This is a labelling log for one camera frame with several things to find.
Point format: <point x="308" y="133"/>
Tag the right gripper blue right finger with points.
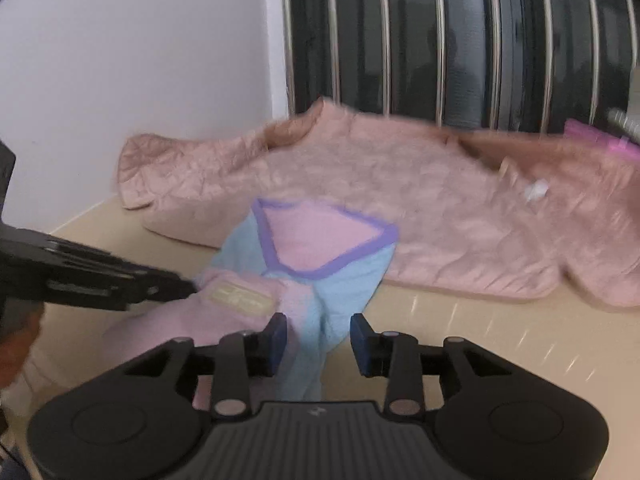
<point x="381" y="354"/>

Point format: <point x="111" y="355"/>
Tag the magenta pink flat box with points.
<point x="620" y="146"/>

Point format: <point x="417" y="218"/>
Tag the operator left hand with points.
<point x="15" y="348"/>

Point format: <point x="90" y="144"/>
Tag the pink and blue fleece garment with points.
<point x="318" y="264"/>

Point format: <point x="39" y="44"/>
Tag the window with metal bars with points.
<point x="517" y="65"/>

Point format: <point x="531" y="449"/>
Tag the pink quilted jacket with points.
<point x="482" y="213"/>

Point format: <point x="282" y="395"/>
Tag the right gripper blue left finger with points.
<point x="254" y="354"/>

